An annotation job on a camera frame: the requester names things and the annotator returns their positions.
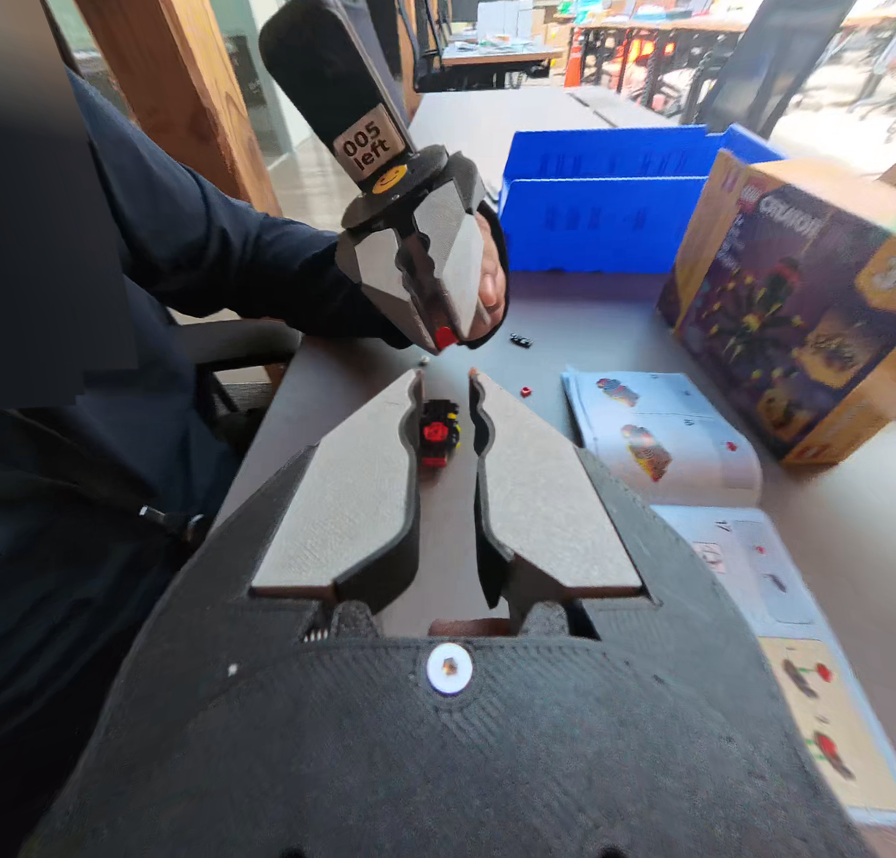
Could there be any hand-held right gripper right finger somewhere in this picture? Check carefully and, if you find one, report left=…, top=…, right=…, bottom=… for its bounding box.
left=468, top=368, right=644, bottom=608

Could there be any black red lego model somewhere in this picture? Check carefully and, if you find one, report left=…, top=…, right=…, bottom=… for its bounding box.
left=419, top=399, right=463, bottom=469

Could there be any person's left forearm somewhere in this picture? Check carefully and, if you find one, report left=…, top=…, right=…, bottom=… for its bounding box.
left=164, top=168, right=415, bottom=351

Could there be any person's left hand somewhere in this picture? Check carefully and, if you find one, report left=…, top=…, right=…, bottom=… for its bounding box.
left=476, top=214, right=508, bottom=342

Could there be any pale yellow instruction sheet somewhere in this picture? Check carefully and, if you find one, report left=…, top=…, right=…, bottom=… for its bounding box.
left=758, top=635, right=896, bottom=828

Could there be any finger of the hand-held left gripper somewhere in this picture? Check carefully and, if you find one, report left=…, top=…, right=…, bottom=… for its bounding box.
left=412, top=180, right=488, bottom=346
left=353, top=228, right=441, bottom=356

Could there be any wooden side table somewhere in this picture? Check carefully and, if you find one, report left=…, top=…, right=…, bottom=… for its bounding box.
left=441, top=37, right=565, bottom=90

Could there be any black office chair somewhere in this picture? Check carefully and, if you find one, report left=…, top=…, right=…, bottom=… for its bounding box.
left=395, top=0, right=452, bottom=93

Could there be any wooden pillar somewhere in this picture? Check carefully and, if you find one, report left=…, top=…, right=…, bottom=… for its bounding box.
left=50, top=0, right=282, bottom=219

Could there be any white blue instruction leaflet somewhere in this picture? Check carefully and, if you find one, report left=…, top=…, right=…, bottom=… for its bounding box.
left=651, top=504, right=852, bottom=639

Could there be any long wooden workbench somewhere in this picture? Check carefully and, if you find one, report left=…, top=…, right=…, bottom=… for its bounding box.
left=573, top=9, right=896, bottom=113

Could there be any blue plastic bin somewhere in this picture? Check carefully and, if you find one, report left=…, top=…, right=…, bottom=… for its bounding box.
left=498, top=176, right=709, bottom=275
left=503, top=123, right=789, bottom=184

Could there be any purple yellow lego box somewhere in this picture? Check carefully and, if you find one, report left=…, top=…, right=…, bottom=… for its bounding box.
left=657, top=149, right=896, bottom=468

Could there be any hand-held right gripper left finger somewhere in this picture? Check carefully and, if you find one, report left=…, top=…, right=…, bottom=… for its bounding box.
left=251, top=368, right=425, bottom=615

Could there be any black chair armrest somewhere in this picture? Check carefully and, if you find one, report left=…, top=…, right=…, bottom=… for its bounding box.
left=174, top=319, right=303, bottom=384

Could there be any lego instruction booklet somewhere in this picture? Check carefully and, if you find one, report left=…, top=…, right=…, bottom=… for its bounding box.
left=562, top=366, right=764, bottom=510

